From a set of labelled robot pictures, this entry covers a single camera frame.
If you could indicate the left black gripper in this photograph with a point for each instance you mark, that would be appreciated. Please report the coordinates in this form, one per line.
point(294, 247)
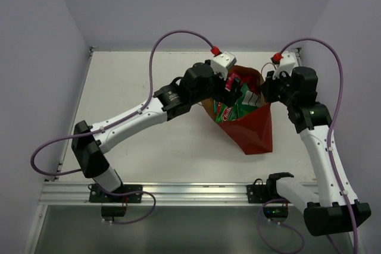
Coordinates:
point(225, 89)

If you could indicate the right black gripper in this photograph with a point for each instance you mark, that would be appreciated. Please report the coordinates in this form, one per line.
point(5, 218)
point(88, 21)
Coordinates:
point(267, 86)

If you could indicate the small red candy packet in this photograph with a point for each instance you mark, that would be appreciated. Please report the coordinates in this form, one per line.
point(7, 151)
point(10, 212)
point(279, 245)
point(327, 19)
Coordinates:
point(229, 83)

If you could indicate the green chips bag back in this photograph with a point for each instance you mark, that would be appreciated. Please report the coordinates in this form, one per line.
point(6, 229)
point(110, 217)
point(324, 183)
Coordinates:
point(250, 100)

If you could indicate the green Chuba chips bag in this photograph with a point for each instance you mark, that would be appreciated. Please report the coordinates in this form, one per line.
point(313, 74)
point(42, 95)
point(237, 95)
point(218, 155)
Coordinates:
point(224, 113)

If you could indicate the red paper bag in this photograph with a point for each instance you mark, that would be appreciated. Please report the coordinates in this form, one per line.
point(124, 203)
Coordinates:
point(252, 133)

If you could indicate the red snack bag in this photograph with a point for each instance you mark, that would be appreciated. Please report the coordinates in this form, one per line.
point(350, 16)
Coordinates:
point(252, 82)

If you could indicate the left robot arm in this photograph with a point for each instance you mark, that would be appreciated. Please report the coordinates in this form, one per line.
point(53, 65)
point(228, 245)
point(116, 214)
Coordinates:
point(204, 80)

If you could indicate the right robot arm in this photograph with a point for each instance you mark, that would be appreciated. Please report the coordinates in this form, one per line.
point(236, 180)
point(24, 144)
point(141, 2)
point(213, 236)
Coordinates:
point(335, 208)

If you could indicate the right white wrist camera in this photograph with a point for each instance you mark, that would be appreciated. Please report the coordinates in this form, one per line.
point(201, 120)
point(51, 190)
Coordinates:
point(284, 62)

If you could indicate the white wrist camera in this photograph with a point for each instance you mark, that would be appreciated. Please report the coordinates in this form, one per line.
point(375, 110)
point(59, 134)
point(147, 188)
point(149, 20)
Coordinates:
point(284, 62)
point(222, 62)

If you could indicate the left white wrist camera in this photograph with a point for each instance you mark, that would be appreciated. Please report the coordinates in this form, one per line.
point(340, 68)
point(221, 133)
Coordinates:
point(222, 62)

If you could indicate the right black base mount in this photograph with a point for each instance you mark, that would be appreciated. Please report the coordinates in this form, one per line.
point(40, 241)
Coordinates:
point(261, 192)

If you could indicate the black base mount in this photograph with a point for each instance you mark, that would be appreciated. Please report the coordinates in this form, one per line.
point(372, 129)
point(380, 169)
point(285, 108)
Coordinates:
point(115, 206)
point(261, 192)

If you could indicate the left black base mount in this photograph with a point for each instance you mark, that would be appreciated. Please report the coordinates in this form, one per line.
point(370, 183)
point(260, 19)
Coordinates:
point(115, 206)

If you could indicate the aluminium rail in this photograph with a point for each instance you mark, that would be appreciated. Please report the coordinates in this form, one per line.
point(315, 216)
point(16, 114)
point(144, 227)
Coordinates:
point(69, 193)

